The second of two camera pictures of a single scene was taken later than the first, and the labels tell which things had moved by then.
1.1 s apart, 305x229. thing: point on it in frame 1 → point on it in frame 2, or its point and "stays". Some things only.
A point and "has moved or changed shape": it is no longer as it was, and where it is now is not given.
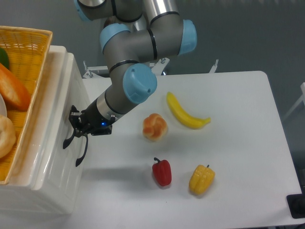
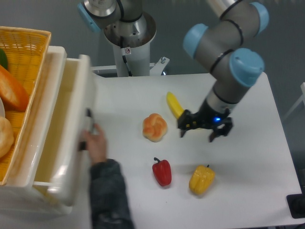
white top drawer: [60, 186] has moved or changed shape
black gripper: [91, 121] → [207, 118]
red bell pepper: [162, 171] stays
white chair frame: [302, 98] stays
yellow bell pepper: [201, 180] stays
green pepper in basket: [4, 58] stays
